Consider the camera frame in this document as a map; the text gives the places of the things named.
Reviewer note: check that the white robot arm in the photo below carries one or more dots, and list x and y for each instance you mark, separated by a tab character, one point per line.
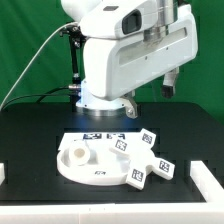
88	103

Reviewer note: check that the white marker sheet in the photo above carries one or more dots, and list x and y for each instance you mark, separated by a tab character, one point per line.
68	138

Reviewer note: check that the white round table top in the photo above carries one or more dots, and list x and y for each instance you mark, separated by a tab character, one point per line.
104	167

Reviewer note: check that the white front border rail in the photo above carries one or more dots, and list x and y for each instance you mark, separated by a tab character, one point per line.
160	213

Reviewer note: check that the white cross-shaped table base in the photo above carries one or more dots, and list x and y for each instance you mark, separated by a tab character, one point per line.
142	160

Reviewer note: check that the white left border block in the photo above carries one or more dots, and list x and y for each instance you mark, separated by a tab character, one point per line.
2	173

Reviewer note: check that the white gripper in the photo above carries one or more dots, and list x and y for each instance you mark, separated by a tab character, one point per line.
131	44

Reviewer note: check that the white right border rail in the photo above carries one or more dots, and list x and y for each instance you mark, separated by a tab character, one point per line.
207	184

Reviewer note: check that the white border rail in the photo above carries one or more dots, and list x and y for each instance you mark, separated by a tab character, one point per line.
207	184
160	213

